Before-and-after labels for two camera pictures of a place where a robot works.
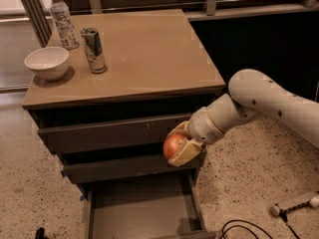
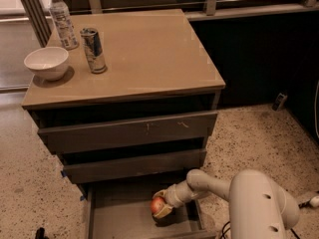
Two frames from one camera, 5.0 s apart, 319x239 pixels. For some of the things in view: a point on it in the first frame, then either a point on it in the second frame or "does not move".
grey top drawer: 136,132 does not move
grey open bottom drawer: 168,207 does not move
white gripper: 203,124 → 171,196
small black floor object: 40,233 does not move
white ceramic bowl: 48,63 does not move
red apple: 172,145 → 157,204
